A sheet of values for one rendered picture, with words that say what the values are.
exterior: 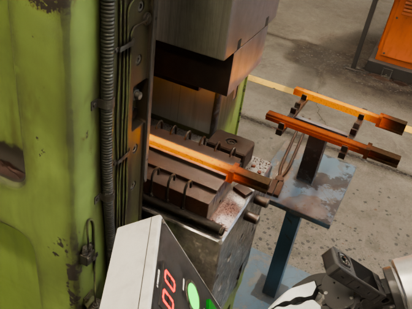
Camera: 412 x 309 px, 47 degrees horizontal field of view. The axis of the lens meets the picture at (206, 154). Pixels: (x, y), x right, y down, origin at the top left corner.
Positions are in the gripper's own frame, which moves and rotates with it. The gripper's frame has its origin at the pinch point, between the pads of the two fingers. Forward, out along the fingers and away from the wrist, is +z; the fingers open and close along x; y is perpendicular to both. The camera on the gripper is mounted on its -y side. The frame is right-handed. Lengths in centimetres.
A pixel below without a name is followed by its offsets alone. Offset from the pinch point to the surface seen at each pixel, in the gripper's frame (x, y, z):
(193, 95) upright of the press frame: 76, -5, 16
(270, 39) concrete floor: 395, 123, 1
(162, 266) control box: -2.9, -19.2, 11.4
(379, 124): 90, 36, -36
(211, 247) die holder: 29.9, 12.3, 16.3
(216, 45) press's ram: 30.9, -34.8, -3.4
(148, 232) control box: 2.8, -21.4, 13.4
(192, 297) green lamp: -1.3, -9.3, 10.9
